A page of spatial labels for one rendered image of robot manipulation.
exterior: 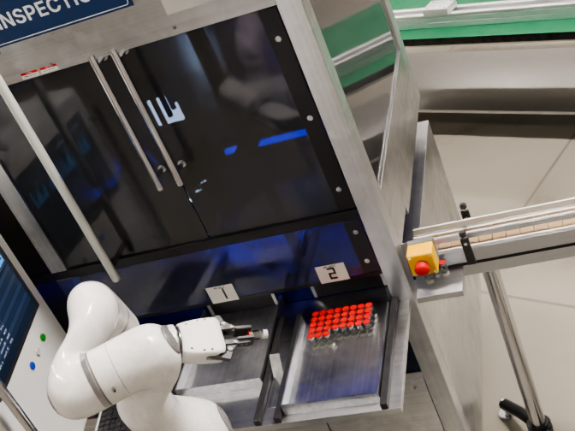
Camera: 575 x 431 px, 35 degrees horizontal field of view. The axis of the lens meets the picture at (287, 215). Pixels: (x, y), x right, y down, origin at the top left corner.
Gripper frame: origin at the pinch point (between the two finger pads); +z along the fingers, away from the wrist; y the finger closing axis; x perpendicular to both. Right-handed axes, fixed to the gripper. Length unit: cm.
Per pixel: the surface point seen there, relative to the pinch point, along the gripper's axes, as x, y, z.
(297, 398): -31.7, -1.4, 20.1
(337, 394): -25.5, 3.0, 28.5
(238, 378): -43.4, -17.2, 9.7
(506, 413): -92, -21, 117
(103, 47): 32, -67, -24
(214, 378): -48, -21, 4
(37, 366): -54, -36, -43
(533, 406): -63, -6, 108
